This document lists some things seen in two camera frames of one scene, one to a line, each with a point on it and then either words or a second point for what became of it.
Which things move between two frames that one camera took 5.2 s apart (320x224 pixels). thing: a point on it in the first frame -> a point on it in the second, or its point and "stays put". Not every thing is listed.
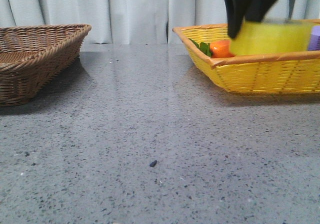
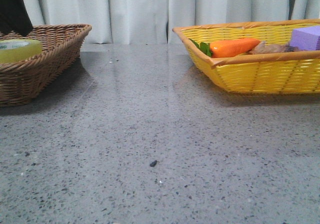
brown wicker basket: (33, 57) stays put
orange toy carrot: (215, 49) stays put
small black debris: (153, 163) stays put
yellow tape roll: (266, 37) -> (15, 50)
